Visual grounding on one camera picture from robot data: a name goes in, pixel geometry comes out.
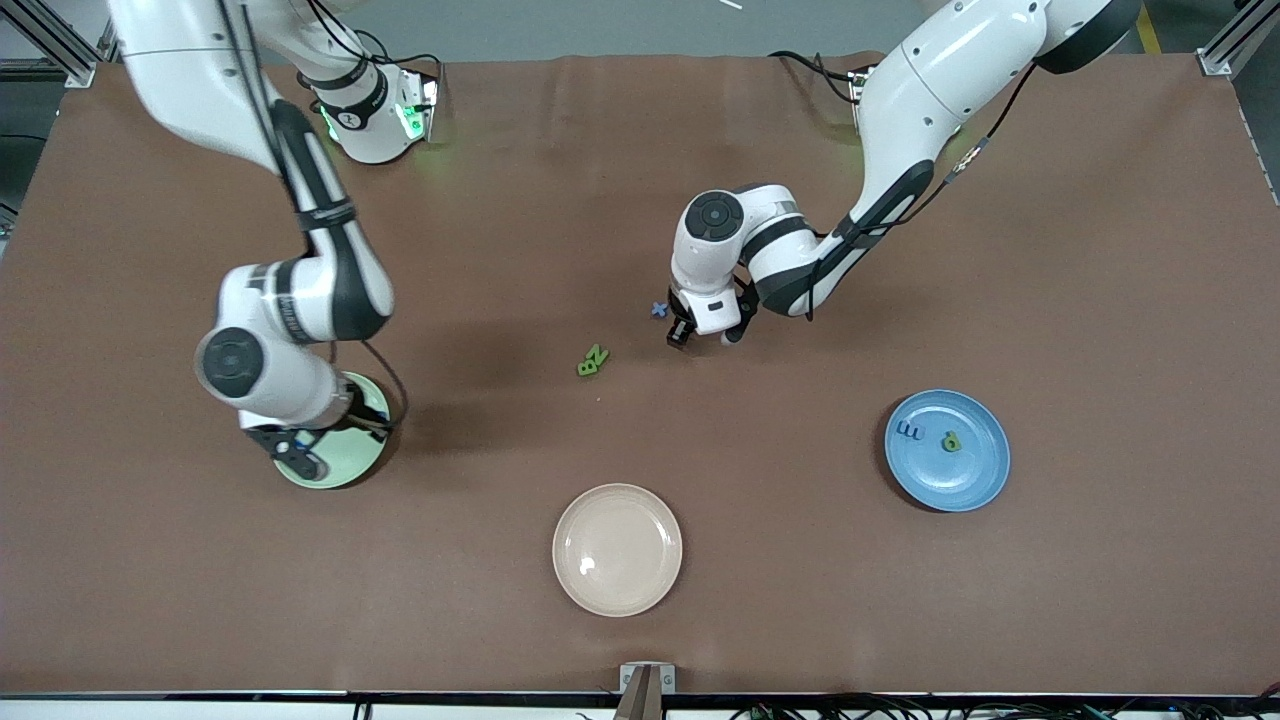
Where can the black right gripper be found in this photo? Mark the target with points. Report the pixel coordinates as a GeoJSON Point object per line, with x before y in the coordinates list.
{"type": "Point", "coordinates": [352, 421]}

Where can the green letter N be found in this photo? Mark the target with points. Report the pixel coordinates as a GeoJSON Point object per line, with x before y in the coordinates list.
{"type": "Point", "coordinates": [597, 354]}

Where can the blue letter m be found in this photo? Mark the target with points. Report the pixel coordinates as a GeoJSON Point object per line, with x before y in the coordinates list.
{"type": "Point", "coordinates": [909, 430]}

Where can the green letter p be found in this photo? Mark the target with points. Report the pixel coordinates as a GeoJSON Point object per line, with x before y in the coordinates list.
{"type": "Point", "coordinates": [951, 441]}

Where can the right arm base connector plate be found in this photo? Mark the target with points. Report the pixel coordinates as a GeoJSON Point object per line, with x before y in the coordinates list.
{"type": "Point", "coordinates": [425, 100]}

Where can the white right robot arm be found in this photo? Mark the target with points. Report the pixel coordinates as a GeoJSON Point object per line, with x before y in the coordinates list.
{"type": "Point", "coordinates": [200, 60]}

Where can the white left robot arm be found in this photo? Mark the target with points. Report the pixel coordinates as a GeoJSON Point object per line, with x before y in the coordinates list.
{"type": "Point", "coordinates": [930, 90]}

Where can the left arm base connector plate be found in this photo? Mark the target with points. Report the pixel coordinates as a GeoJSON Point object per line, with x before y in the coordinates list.
{"type": "Point", "coordinates": [858, 85]}

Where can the green plate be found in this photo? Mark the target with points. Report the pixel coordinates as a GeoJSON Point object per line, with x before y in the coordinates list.
{"type": "Point", "coordinates": [350, 465]}

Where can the brown table mat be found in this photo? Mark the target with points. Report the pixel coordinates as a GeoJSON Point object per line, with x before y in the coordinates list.
{"type": "Point", "coordinates": [550, 200]}

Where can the beige plate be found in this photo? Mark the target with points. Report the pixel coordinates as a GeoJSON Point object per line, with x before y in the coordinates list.
{"type": "Point", "coordinates": [617, 550]}

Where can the blue plate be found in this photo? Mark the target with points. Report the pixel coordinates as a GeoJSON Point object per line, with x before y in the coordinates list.
{"type": "Point", "coordinates": [950, 480]}

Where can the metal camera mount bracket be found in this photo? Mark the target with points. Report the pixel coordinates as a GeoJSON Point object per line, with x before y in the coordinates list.
{"type": "Point", "coordinates": [647, 680]}

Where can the aluminium frame profile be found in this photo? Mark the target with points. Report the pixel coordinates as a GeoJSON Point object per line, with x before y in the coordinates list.
{"type": "Point", "coordinates": [1215, 62]}
{"type": "Point", "coordinates": [75, 70]}

